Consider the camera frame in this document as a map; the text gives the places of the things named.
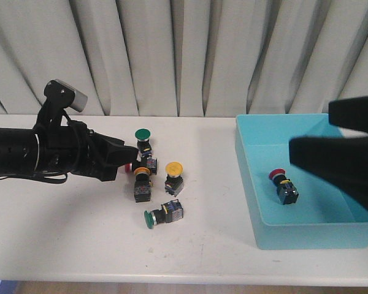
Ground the lying yellow push button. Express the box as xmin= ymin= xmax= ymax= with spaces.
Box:
xmin=134 ymin=167 xmax=152 ymax=203

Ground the upright green push button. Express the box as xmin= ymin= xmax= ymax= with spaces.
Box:
xmin=135 ymin=128 xmax=152 ymax=157

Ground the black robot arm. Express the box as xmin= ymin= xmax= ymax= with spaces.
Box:
xmin=0 ymin=120 xmax=138 ymax=184

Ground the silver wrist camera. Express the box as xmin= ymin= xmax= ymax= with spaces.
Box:
xmin=44 ymin=79 xmax=88 ymax=113

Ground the yellow push button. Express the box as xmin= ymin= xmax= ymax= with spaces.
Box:
xmin=134 ymin=167 xmax=152 ymax=203
xmin=164 ymin=162 xmax=183 ymax=197

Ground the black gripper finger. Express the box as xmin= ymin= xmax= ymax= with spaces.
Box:
xmin=328 ymin=96 xmax=368 ymax=134
xmin=289 ymin=137 xmax=368 ymax=211

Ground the teal plastic box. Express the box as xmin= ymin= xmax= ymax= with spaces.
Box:
xmin=236 ymin=114 xmax=368 ymax=250

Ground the lying red push button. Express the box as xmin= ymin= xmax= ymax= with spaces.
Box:
xmin=125 ymin=156 xmax=158 ymax=175

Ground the lying green push button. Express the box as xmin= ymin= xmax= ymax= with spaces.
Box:
xmin=144 ymin=199 xmax=184 ymax=229

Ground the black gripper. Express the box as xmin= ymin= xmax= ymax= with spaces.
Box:
xmin=33 ymin=121 xmax=139 ymax=182

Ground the red push button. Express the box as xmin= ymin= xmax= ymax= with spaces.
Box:
xmin=125 ymin=156 xmax=158 ymax=175
xmin=269 ymin=168 xmax=299 ymax=205

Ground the black camera cable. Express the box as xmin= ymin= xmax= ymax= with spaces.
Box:
xmin=0 ymin=111 xmax=80 ymax=186

